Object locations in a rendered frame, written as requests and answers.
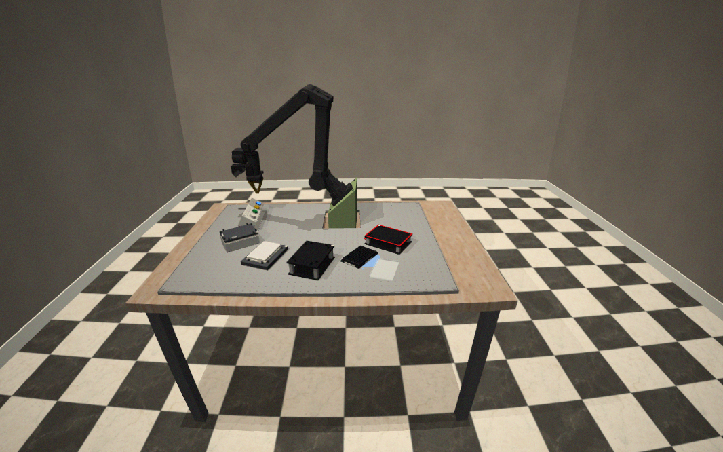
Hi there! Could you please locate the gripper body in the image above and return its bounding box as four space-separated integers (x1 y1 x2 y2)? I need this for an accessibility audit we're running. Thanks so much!
246 163 264 183

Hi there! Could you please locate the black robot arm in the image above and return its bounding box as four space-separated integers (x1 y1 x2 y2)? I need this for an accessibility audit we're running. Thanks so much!
231 84 353 206

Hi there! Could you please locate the white button panel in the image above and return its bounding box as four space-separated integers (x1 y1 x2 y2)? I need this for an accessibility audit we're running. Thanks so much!
238 198 265 232

